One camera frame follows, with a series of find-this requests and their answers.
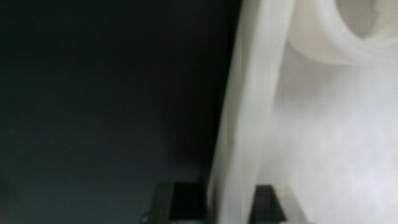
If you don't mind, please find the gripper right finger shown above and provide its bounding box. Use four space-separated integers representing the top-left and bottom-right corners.
246 183 309 224

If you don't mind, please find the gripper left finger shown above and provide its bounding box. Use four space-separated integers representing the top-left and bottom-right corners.
140 182 206 224

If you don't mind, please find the white desk top tray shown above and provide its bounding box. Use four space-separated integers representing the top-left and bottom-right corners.
207 0 398 224

